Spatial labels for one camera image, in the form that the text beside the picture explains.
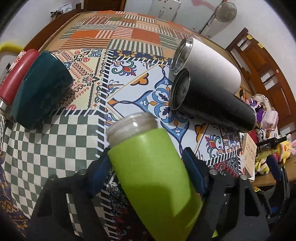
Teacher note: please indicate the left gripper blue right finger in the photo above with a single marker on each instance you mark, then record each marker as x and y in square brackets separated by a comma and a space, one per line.
[231, 209]

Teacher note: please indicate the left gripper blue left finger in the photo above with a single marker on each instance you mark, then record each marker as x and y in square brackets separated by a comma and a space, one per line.
[64, 209]

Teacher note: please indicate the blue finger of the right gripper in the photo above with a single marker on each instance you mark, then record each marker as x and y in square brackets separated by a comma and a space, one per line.
[282, 187]

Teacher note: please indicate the lime green cup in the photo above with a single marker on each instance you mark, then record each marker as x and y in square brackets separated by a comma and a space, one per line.
[153, 177]

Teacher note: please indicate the dark teal cup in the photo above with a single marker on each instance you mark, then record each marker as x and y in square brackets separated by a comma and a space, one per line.
[41, 90]

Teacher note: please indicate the yellow plush toy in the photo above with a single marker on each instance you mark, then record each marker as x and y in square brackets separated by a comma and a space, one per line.
[280, 153]

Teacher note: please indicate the dark wine bottle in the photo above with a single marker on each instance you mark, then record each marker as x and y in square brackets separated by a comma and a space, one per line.
[271, 143]

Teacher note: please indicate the stuffed doll in purple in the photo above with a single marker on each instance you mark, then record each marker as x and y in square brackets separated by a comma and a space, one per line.
[260, 104]

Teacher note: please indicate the black steel thermos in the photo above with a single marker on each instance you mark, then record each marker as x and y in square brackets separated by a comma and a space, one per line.
[199, 98]

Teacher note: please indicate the white tumbler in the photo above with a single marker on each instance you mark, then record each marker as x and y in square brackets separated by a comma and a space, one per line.
[202, 61]

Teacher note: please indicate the red bottle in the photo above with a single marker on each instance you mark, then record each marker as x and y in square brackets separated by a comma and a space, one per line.
[13, 80]

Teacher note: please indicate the patterned tablecloth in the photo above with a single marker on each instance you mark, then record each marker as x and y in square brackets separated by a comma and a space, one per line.
[108, 85]

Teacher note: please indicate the standing electric fan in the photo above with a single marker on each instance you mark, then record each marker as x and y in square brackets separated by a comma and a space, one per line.
[224, 14]

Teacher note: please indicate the striped patchwork bed mat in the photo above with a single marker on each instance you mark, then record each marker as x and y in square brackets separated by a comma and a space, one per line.
[126, 31]

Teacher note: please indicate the clothes pile by door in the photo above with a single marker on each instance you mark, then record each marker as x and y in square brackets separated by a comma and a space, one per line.
[61, 10]

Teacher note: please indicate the yellow foam handle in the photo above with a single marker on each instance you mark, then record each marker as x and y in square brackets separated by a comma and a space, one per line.
[10, 47]

